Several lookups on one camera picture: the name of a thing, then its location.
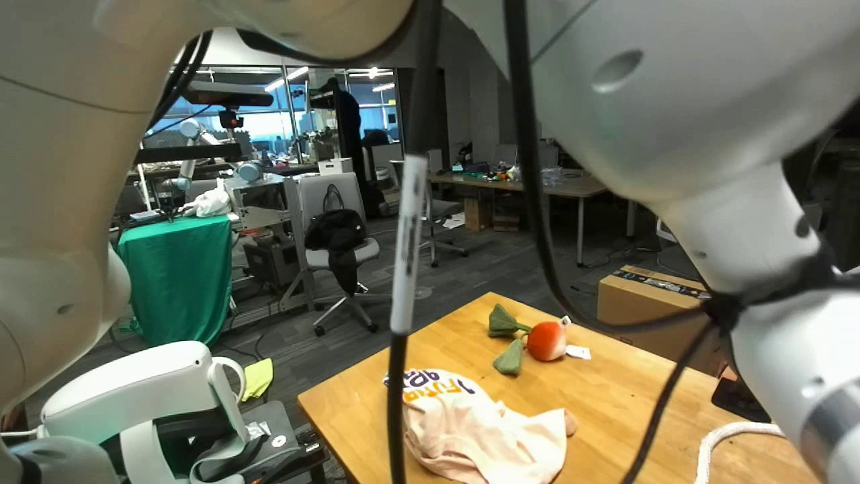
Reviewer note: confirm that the green cloth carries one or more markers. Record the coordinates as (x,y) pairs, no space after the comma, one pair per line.
(176,277)

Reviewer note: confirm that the black stereo camera bar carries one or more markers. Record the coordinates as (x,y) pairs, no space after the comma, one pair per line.
(229,94)

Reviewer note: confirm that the yellow cloth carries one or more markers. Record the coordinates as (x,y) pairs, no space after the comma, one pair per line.
(257,377)

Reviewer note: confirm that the white plastic bag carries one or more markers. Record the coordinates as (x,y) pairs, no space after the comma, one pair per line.
(204,201)

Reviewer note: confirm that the small cardboard box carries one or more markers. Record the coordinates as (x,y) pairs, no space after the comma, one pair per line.
(476,214)

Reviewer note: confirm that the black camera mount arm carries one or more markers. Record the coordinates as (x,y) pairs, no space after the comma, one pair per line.
(192,155)

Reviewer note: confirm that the black jacket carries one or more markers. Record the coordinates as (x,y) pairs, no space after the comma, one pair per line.
(333,230)

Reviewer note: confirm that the swivel stool with white seat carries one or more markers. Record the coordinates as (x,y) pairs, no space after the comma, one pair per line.
(344,269)

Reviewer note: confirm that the wooden office desk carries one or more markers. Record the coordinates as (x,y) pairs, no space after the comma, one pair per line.
(574,186)

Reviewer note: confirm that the cardboard box with black tape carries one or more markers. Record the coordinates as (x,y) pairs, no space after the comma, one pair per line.
(647,300)

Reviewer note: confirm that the cream printed shirt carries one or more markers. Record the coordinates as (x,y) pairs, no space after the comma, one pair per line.
(473,432)

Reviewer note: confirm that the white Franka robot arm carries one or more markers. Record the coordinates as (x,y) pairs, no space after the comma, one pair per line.
(699,108)

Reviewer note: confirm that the black equipment box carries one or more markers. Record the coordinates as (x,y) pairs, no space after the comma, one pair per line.
(270,260)

